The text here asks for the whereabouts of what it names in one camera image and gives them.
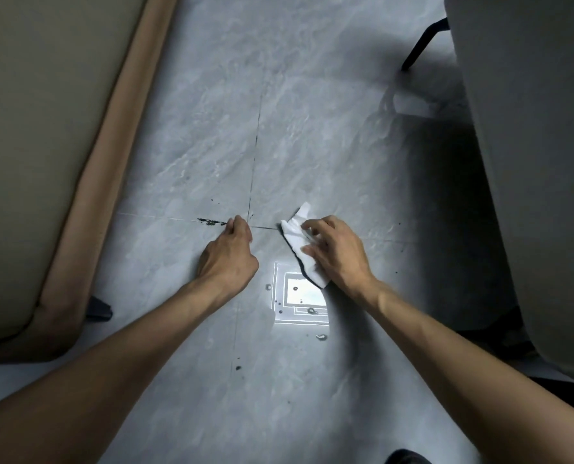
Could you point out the person's right hand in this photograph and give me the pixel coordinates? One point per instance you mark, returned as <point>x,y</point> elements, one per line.
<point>340,258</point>

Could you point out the person's right forearm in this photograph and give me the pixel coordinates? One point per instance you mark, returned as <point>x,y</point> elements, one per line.
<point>485,372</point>

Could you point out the white tissue sheet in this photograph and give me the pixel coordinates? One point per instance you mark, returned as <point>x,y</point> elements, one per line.
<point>296,236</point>

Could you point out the person's left forearm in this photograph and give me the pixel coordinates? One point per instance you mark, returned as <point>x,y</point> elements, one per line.
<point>88,381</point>

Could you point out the black metal table leg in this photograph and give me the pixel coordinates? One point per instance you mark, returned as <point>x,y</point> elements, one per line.
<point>422,43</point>

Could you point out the person's left hand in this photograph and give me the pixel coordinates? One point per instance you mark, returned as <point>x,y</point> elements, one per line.
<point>229,260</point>

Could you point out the beige leather sofa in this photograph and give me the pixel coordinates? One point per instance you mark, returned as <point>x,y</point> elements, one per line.
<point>26,164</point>

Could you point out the grey marble floor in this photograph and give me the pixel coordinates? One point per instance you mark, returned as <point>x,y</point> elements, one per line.
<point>316,115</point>

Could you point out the brown right sandal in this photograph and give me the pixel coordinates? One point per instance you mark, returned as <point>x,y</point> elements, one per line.
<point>408,456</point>

